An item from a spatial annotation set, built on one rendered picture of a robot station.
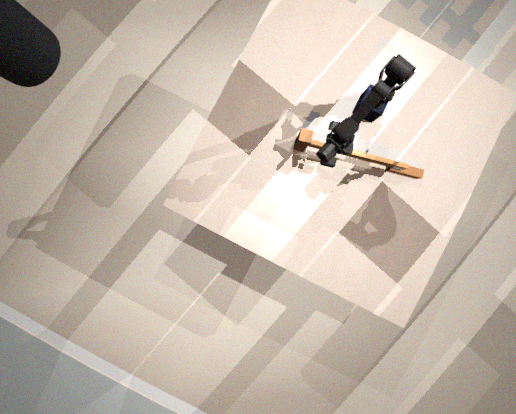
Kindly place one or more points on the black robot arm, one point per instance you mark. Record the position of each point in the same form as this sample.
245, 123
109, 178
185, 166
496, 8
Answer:
397, 71

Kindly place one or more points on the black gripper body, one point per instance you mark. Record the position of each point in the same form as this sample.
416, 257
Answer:
332, 162

